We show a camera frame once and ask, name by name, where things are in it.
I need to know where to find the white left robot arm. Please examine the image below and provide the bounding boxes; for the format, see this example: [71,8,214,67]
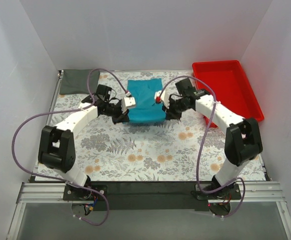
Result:
[38,84,136,200]

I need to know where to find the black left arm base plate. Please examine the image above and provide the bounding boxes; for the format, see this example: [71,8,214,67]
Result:
[62,184,108,201]

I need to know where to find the folded dark grey t shirt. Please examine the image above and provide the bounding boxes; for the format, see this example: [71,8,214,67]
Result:
[59,69,100,95]

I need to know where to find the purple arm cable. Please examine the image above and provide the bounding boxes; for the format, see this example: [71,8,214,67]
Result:
[157,75,246,219]
[11,67,110,227]

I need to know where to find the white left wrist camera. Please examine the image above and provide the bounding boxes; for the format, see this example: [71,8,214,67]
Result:
[121,91,136,113]

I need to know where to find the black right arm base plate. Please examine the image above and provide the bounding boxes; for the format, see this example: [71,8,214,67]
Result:
[190,183,242,204]

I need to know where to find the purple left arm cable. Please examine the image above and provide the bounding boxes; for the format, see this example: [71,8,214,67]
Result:
[11,67,110,227]

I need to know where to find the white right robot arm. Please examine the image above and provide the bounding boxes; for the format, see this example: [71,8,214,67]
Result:
[154,75,263,199]

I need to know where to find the red plastic bin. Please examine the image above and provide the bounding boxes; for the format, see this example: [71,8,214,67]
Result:
[192,60,265,122]

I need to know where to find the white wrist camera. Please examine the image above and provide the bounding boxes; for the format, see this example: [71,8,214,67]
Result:
[154,90,170,109]
[121,91,136,113]

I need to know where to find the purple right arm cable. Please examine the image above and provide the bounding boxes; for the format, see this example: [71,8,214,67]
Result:
[157,75,246,219]

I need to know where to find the aluminium front frame rail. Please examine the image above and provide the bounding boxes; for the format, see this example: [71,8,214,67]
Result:
[7,181,291,240]

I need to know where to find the teal t shirt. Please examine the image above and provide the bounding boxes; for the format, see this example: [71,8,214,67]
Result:
[127,78,166,124]

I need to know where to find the floral patterned table mat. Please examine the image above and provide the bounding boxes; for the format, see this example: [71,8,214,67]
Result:
[35,70,266,182]

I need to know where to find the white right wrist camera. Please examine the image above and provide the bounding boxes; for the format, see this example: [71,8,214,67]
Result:
[154,90,170,109]

